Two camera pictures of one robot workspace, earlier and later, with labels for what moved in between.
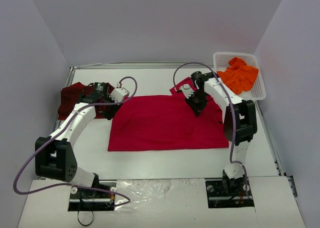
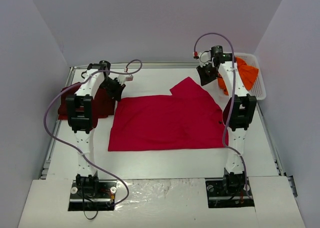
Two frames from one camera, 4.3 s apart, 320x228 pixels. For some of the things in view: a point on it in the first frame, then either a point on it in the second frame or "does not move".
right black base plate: [228, 193] does not move
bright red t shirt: [160, 122] does not move
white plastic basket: [221, 61] does not move
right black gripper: [197, 104] → [206, 73]
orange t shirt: [238, 76] does not move
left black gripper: [110, 108] → [114, 87]
